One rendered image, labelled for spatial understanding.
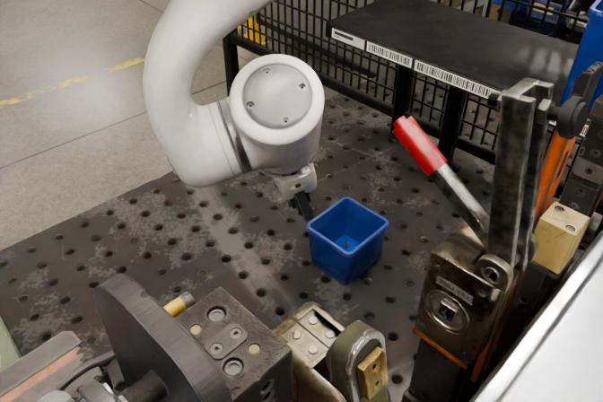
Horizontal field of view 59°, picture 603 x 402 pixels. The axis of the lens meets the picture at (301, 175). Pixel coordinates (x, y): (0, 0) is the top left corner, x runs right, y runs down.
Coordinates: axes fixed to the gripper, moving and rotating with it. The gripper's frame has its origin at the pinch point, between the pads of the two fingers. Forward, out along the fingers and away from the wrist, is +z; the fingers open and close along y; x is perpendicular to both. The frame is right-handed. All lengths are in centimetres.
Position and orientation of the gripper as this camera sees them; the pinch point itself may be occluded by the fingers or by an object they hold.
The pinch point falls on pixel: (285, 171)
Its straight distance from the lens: 76.8
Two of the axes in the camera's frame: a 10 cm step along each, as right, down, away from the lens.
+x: -9.2, 3.9, -0.8
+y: -4.0, -9.0, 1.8
